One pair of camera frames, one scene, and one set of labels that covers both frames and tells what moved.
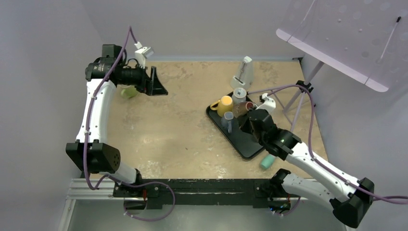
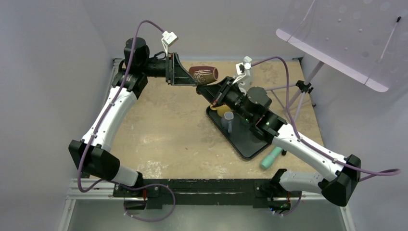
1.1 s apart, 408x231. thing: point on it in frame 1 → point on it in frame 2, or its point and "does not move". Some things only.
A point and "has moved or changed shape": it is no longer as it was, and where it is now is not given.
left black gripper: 152,85 → 175,74
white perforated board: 366,40 does not move
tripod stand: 302,87 does not move
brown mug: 240,108 has moved or changed shape
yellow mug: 225,104 does not move
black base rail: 259,193 does not move
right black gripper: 243,121 → 216,94
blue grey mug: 227,121 does not move
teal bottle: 267,161 does not move
